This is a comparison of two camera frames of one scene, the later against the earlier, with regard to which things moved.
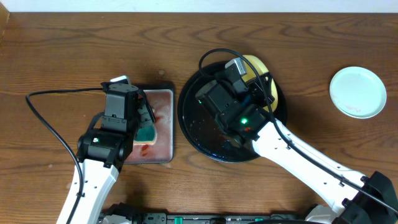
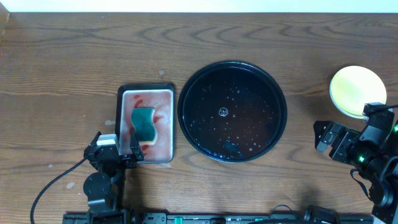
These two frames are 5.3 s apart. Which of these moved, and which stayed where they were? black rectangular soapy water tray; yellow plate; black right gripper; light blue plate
Moved: black right gripper; yellow plate
Stayed: black rectangular soapy water tray; light blue plate
